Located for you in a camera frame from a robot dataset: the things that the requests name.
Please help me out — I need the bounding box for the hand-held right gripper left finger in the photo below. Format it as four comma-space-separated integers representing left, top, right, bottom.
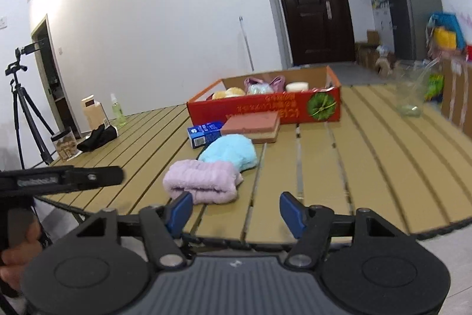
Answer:
76, 190, 194, 271

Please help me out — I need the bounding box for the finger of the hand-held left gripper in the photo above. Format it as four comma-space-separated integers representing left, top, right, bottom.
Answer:
69, 166, 124, 189

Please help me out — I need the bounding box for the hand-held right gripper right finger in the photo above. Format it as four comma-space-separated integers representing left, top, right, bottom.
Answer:
279, 191, 399, 269

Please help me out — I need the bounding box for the lilac towel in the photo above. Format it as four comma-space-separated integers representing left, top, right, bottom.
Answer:
163, 159, 245, 205

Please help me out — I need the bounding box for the red cardboard box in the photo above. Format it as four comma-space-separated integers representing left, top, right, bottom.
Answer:
186, 65, 343, 126

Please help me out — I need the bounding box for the white round sponge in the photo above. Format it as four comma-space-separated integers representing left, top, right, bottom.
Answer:
285, 80, 310, 93

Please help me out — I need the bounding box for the teal plastic packet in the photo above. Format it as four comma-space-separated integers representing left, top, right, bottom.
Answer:
246, 83, 276, 96

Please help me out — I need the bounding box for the yellow and white plush toy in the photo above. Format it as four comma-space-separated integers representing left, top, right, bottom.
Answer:
212, 86, 246, 100

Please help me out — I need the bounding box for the person's left hand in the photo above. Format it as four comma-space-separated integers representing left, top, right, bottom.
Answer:
0, 222, 43, 288

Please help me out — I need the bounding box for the black cloth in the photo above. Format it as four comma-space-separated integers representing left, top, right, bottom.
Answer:
76, 125, 119, 154

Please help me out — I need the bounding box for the clear snack jar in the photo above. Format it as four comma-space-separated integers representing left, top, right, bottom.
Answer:
50, 128, 80, 163

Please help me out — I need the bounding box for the beige plastic bottle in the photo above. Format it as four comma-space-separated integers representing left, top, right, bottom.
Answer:
81, 95, 106, 133

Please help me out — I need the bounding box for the green spray bottle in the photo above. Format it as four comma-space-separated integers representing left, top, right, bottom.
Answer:
109, 92, 128, 128

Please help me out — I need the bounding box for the light blue towel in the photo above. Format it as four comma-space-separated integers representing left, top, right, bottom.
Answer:
198, 134, 258, 174

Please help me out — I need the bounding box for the blue and white carton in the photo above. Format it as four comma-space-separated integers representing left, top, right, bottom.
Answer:
186, 121, 227, 150

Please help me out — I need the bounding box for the pink sponge block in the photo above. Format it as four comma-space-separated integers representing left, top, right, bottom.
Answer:
220, 110, 281, 145

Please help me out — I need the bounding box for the wooden folding table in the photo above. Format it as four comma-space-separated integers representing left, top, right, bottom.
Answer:
37, 82, 472, 253

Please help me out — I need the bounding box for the clear glass pitcher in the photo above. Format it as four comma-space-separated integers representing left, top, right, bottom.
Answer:
394, 58, 442, 118

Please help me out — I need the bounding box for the white mop pole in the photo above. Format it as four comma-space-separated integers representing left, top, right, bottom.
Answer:
237, 15, 256, 74

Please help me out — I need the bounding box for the open cardboard box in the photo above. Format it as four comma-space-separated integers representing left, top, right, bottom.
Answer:
354, 30, 395, 68

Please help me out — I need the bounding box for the green printed bag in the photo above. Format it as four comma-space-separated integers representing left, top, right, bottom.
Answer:
424, 73, 445, 104

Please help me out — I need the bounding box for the dark brown door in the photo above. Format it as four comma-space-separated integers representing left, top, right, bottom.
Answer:
269, 0, 357, 67

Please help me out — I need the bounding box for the large cardboard box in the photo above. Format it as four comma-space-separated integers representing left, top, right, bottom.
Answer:
440, 56, 472, 139

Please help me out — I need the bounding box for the yellow bag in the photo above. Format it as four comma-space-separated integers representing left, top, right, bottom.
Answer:
432, 26, 458, 49

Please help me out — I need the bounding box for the blue bag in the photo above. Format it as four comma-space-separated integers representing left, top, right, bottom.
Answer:
427, 13, 466, 50

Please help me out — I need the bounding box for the black camera tripod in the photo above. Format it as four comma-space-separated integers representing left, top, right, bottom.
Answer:
4, 60, 56, 170

